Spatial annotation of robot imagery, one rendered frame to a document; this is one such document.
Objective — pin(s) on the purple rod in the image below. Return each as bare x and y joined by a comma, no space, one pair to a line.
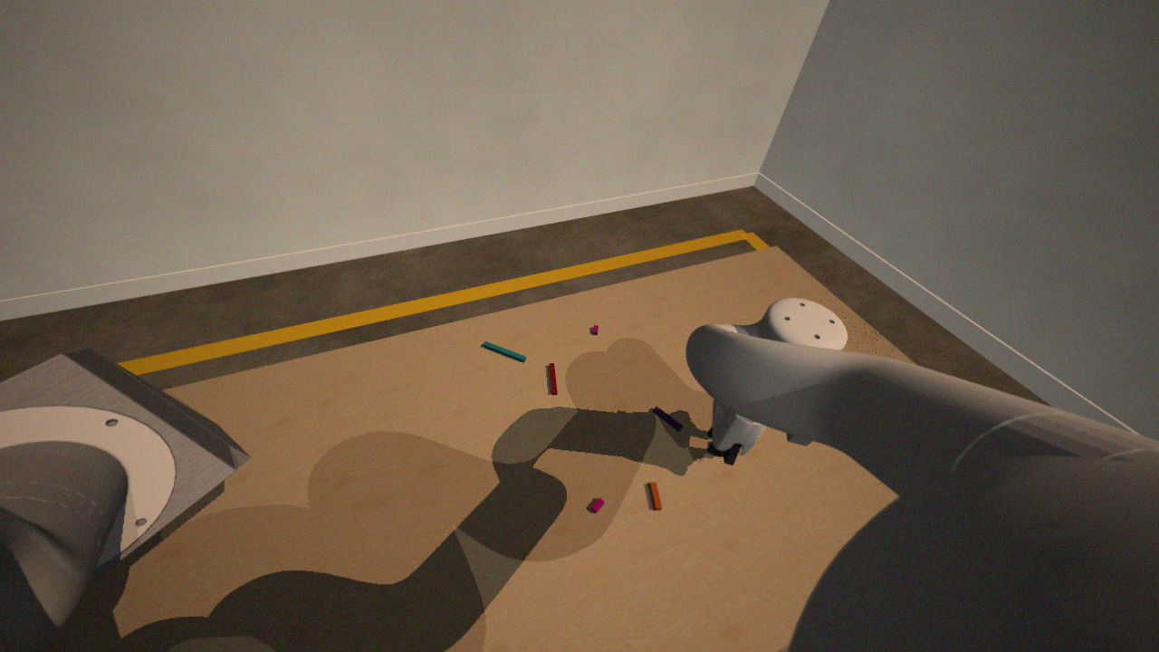
670,421

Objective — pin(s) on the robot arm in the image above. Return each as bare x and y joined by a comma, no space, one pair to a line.
1035,554

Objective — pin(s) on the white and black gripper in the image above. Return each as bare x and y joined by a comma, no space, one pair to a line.
729,431

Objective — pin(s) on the turquoise rod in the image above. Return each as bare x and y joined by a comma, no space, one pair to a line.
504,351

